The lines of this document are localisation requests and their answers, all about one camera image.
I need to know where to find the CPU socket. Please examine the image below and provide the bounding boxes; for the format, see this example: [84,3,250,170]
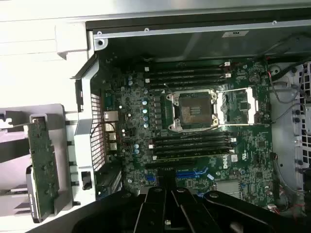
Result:
[166,89,218,133]

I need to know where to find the silver chipset heatsink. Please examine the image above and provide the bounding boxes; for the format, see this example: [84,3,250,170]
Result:
[215,180,242,200]

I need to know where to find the long black expansion slot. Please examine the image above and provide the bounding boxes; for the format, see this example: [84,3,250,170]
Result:
[145,161,198,171]

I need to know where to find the open black PC case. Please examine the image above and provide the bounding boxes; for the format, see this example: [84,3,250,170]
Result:
[69,18,311,228]

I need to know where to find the black RAM slot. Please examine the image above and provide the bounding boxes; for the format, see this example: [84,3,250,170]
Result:
[148,137,238,150]
[144,67,230,78]
[154,132,231,144]
[143,62,231,73]
[145,79,230,90]
[154,143,231,156]
[143,72,232,83]

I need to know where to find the gray parts rack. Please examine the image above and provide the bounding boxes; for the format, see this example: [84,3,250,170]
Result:
[0,103,82,233]

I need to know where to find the gray plastic case foot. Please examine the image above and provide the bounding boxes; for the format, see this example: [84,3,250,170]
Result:
[54,21,95,61]

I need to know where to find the blue expansion slot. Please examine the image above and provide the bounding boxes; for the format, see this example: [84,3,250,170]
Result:
[145,169,207,182]

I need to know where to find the green motherboard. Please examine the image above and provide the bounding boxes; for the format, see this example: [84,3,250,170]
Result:
[97,57,276,212]

